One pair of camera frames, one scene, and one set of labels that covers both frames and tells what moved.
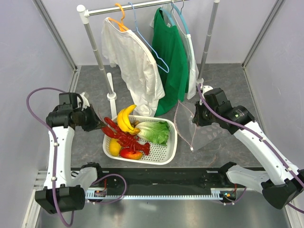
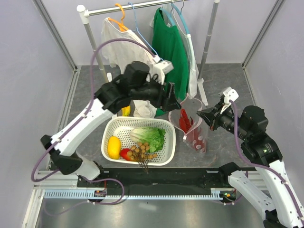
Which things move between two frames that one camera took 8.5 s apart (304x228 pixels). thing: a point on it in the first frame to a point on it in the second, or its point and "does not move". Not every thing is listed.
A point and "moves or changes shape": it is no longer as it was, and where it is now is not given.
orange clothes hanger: (122, 26) does not move
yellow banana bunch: (124, 121) moves or changes shape
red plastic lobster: (111, 130) to (186, 123)
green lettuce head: (155, 131) to (154, 137)
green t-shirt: (169, 58) does not move
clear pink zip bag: (195, 137) moves or changes shape
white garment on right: (174, 19) does not move
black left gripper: (95, 122) to (167, 102)
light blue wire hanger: (137, 30) does not move
